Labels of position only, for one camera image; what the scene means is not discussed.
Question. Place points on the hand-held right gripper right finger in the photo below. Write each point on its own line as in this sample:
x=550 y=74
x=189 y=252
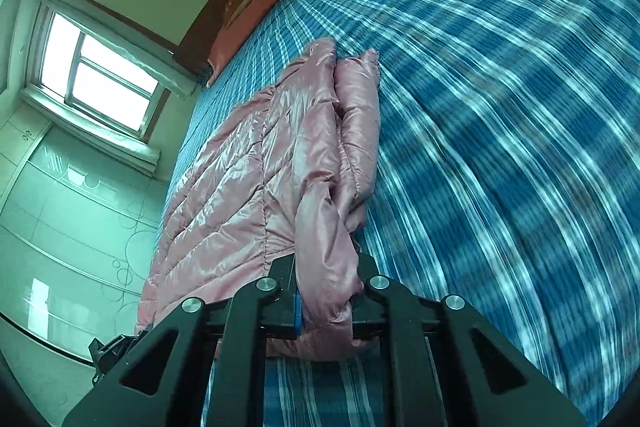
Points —
x=367 y=312

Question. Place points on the pink puffer jacket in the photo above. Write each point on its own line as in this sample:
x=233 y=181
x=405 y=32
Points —
x=240 y=187

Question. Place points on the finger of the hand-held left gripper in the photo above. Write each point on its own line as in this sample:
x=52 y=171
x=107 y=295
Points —
x=117 y=352

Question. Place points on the window beside headboard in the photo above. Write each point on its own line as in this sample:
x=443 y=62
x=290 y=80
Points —
x=95 y=72

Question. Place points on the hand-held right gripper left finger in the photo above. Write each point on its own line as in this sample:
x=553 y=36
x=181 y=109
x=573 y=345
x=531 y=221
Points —
x=285 y=307

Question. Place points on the orange pillow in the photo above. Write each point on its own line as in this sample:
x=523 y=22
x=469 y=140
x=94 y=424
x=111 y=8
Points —
x=250 y=19

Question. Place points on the wardrobe with patterned glass doors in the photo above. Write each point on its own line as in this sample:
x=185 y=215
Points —
x=65 y=237

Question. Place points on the bed with blue plaid sheet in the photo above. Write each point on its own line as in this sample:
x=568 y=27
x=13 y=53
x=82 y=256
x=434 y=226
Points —
x=500 y=132

